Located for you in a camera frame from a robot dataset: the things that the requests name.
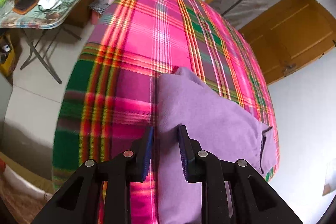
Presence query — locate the purple fleece garment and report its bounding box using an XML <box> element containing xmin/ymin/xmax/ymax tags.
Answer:
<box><xmin>157</xmin><ymin>67</ymin><xmax>277</xmax><ymax>223</ymax></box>

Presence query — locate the wooden door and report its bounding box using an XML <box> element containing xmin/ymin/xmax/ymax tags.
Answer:
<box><xmin>206</xmin><ymin>0</ymin><xmax>335</xmax><ymax>84</ymax></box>

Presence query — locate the pink plaid bed sheet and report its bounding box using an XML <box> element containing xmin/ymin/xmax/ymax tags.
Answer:
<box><xmin>52</xmin><ymin>0</ymin><xmax>281</xmax><ymax>224</ymax></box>

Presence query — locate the black hairbrush on table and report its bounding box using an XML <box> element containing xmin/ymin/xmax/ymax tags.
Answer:
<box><xmin>12</xmin><ymin>0</ymin><xmax>39</xmax><ymax>15</ymax></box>

